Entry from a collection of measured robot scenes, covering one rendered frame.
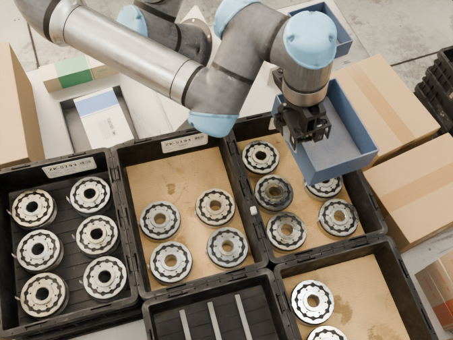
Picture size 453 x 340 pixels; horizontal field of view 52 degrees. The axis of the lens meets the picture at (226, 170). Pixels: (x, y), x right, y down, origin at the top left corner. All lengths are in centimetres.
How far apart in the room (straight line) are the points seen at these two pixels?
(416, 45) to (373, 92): 146
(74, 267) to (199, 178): 39
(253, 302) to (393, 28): 211
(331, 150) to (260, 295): 39
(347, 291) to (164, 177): 55
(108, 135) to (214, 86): 69
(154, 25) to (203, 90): 53
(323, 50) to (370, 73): 83
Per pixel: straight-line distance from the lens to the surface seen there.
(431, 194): 134
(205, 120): 74
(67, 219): 126
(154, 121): 150
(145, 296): 106
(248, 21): 73
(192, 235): 119
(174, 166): 127
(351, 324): 119
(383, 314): 122
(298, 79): 72
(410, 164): 136
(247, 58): 73
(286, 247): 117
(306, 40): 67
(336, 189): 126
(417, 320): 117
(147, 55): 79
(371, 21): 292
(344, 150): 106
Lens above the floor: 196
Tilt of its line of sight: 63 degrees down
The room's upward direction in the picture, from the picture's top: 6 degrees clockwise
